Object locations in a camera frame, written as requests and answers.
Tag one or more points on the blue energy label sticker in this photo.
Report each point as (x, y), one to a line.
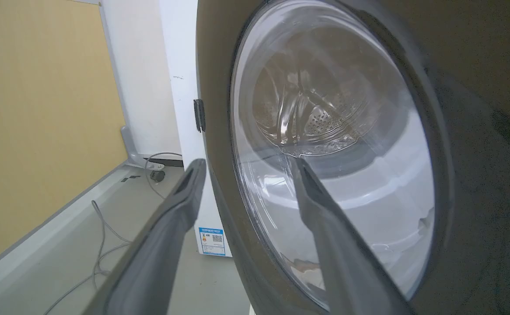
(211, 241)

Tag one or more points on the dark washing machine door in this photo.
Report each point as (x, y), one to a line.
(478, 131)

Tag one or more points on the white partition panel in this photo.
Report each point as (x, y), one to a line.
(143, 78)

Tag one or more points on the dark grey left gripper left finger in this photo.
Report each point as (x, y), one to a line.
(158, 253)

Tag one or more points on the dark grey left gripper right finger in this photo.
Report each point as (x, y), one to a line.
(342, 253)

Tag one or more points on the black caster wheel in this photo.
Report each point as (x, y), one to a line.
(157, 176)

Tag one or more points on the white washing machine body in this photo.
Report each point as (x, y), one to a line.
(185, 109)

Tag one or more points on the grey metal panel foot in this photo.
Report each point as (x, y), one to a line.
(133, 151)

